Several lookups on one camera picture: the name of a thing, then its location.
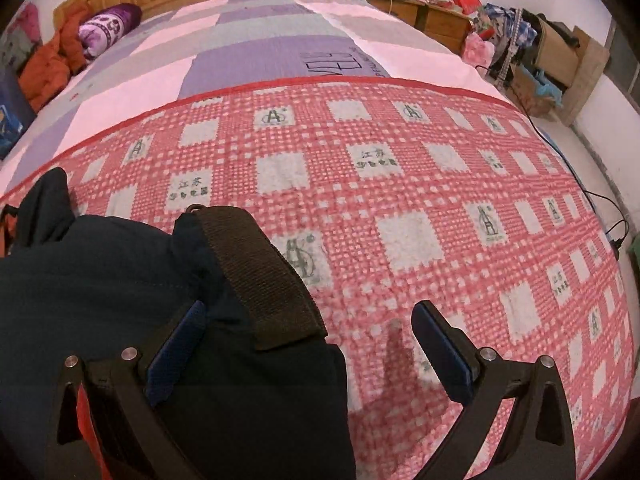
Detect light blue plastic item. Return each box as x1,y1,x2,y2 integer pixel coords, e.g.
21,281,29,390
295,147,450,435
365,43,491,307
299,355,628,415
520,65,567,107

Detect pink checked blanket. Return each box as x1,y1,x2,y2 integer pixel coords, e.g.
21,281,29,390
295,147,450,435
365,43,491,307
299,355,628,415
0,77,640,480

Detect large cardboard box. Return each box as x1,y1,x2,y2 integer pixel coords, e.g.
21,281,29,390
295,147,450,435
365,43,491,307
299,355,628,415
534,16,612,122

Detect orange quilted jacket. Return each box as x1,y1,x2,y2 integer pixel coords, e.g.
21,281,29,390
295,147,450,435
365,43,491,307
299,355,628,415
17,2,96,113

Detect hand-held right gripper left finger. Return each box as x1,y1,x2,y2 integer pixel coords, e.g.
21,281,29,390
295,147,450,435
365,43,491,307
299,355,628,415
45,300,208,480

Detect blue printed bag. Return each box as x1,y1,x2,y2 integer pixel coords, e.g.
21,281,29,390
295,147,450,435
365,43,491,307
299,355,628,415
0,67,39,161

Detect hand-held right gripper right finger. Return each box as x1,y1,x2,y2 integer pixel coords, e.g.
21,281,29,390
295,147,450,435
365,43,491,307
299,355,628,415
411,300,578,480

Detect purple patchwork bedsheet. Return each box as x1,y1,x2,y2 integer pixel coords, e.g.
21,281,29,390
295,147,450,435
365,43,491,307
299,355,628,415
0,0,506,192

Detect pink patterned cloth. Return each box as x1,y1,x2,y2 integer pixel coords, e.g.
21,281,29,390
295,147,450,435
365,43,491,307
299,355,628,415
0,2,44,73

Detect blue checked clothes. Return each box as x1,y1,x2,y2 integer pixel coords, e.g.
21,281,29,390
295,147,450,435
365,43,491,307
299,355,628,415
475,2,540,48

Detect black cable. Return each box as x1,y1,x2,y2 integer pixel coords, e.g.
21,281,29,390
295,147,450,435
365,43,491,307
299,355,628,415
474,64,632,262

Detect purple patterned pillow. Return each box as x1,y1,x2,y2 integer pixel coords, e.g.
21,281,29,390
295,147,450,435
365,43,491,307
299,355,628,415
77,3,144,61

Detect wooden bedside cabinet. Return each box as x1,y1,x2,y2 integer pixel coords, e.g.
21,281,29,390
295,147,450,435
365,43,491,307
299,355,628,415
360,0,476,56

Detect dark green jacket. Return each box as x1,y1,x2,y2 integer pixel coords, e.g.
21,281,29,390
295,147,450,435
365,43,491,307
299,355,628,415
0,167,357,480

